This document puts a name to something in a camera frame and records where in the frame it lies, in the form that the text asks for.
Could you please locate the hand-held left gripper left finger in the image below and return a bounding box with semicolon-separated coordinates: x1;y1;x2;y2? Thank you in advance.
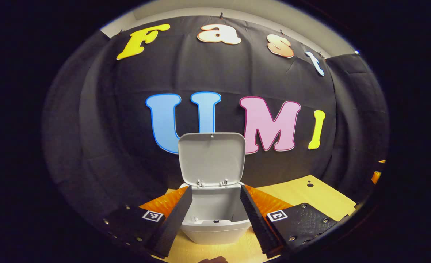
102;186;193;259

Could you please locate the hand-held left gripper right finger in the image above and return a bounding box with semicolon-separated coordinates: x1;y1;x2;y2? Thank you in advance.
240;184;342;256

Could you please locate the white desktop garbage bin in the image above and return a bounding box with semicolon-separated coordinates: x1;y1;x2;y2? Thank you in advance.
178;132;253;245

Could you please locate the black backdrop cloth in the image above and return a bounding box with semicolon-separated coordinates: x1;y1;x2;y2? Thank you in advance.
42;15;389;234

